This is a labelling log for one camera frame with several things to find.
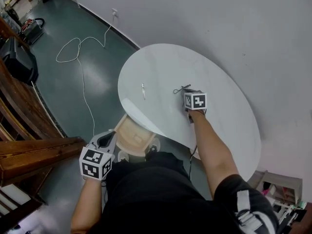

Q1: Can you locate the large wooden drawer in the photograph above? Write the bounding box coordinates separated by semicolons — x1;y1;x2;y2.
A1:
114;113;157;157

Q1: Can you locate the black thin cable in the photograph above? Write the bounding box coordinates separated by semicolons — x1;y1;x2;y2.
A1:
189;144;198;180

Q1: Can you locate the white harness strap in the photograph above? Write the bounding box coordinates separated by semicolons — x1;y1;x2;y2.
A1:
234;190;267;234

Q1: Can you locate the metal eyelash curler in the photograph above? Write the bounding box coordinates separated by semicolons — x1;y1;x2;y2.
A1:
173;83;192;95

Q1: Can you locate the person's right forearm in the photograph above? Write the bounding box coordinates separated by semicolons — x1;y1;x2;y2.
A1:
191;108;240;200

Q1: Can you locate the white floor cable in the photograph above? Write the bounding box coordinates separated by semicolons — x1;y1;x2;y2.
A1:
56;13;121;137

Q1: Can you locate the grey floor machine with hose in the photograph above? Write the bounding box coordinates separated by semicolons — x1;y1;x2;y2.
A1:
20;17;46;45

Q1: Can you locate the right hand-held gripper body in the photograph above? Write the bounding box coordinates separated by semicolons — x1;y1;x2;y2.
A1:
182;92;208;124

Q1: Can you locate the grey shelf unit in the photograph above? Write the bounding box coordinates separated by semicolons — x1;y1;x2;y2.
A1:
248;170;303;206

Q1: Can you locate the person's left forearm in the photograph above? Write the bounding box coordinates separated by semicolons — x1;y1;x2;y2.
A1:
70;178;104;233

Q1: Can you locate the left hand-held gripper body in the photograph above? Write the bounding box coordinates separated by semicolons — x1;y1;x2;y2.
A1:
79;139;116;181

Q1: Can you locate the black bin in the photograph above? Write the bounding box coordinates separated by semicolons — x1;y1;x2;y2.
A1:
0;37;39;84

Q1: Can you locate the white kidney-shaped desk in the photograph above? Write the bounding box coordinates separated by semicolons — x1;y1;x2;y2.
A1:
117;43;262;183

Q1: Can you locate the brown wooden staircase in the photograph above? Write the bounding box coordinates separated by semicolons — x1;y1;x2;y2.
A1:
0;16;86;231

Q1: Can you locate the person's black clothing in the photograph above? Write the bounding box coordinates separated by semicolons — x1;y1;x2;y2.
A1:
70;151;280;234

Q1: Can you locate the person's white shoe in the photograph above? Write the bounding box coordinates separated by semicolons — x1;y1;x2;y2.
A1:
145;137;162;159
117;151;130;163

